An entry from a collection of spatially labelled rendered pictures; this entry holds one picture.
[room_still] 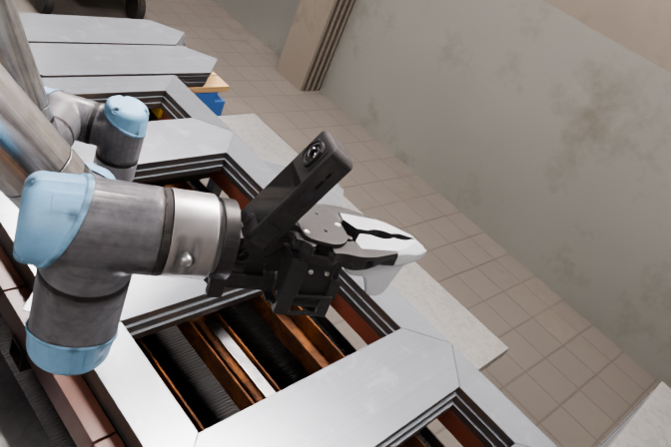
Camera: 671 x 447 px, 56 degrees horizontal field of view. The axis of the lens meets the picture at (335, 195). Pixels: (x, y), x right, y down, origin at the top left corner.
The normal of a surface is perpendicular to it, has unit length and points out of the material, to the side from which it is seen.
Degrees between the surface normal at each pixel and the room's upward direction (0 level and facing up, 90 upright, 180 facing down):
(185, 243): 82
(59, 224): 56
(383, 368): 0
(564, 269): 90
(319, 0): 90
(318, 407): 0
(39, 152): 61
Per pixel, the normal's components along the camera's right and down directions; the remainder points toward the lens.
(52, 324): -0.29, 0.42
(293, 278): 0.30, 0.49
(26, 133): 0.83, 0.11
